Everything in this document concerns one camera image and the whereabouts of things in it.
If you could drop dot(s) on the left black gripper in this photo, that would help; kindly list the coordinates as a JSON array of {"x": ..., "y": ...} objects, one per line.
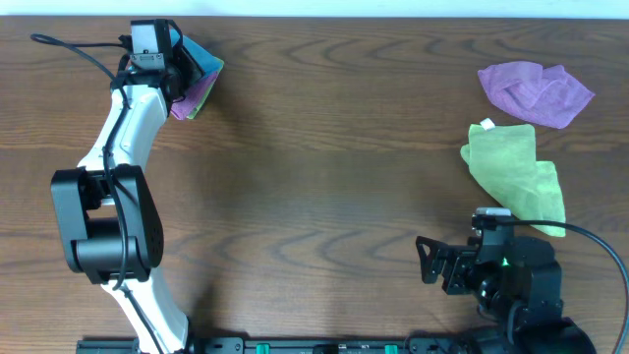
[{"x": 186, "y": 69}]

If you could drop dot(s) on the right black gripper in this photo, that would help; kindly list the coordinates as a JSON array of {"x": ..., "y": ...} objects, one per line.
[{"x": 450, "y": 265}]

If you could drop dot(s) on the blue microfiber cloth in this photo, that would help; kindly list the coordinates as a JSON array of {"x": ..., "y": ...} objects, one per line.
[{"x": 208, "y": 63}]

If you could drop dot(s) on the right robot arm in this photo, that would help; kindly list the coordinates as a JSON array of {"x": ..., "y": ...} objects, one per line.
[{"x": 517, "y": 281}]

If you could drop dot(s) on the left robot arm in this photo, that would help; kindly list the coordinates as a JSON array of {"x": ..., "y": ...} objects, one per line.
[{"x": 107, "y": 219}]

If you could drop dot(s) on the folded green cloth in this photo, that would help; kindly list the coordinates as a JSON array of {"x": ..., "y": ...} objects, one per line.
[{"x": 201, "y": 93}]

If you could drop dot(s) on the folded purple cloth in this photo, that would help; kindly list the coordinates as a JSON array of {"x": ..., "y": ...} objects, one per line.
[{"x": 188, "y": 107}]

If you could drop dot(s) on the crumpled green cloth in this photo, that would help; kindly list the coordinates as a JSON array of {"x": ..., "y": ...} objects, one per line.
[{"x": 503, "y": 161}]

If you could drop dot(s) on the crumpled purple cloth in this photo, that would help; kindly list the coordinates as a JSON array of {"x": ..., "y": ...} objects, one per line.
[{"x": 549, "y": 97}]

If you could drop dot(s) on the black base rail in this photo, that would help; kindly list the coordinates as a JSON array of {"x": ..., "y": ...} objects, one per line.
[{"x": 410, "y": 345}]

